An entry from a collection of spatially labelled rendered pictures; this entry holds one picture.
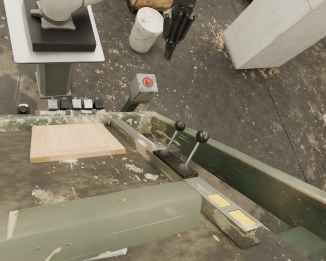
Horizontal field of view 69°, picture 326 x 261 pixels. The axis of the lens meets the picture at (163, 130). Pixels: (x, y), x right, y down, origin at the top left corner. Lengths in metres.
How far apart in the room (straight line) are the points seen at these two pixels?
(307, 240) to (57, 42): 1.44
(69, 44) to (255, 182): 1.24
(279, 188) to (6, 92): 2.08
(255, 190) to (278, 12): 2.48
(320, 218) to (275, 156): 2.64
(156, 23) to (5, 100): 1.52
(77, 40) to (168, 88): 1.34
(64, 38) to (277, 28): 2.22
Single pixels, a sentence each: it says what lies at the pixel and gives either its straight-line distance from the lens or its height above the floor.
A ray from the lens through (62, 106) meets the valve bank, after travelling 1.42.
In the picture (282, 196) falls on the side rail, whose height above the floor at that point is 1.59.
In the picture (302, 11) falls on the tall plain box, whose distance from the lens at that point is 2.91.
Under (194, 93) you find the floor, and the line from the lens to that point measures 2.80.
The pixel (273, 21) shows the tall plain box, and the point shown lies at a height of 0.73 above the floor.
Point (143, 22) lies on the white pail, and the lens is 2.52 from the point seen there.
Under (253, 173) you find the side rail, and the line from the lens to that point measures 0.78.
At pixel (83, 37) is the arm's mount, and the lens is 1.61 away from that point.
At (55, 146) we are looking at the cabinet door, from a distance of 0.95.
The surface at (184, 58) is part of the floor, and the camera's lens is 3.00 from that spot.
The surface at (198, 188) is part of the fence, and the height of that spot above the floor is 1.56.
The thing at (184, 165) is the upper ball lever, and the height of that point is 1.49.
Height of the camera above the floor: 2.06
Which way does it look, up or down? 59 degrees down
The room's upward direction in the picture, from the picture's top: 53 degrees clockwise
